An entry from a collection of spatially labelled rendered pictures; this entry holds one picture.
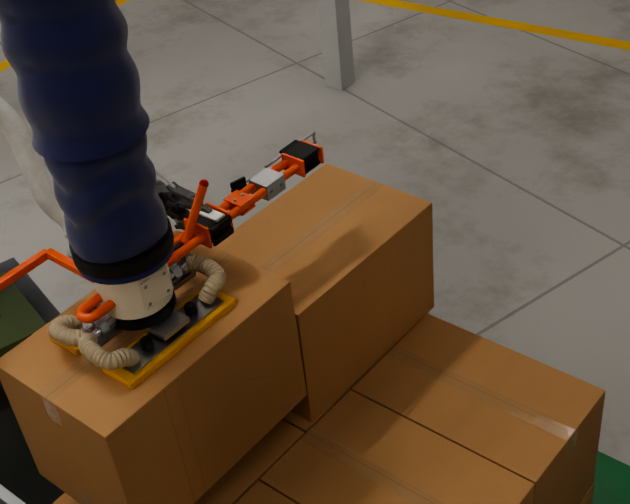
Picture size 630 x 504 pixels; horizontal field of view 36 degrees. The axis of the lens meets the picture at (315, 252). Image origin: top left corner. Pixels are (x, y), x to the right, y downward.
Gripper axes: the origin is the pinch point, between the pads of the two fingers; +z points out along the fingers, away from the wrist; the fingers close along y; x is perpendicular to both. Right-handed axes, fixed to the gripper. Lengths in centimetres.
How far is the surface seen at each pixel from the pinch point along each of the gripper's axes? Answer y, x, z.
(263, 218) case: 26.0, -33.6, -17.7
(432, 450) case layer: 66, -17, 51
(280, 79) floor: 120, -235, -201
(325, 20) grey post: 80, -242, -169
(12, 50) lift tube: -63, 39, 1
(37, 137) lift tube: -42, 38, -3
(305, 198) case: 26, -48, -14
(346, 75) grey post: 112, -247, -161
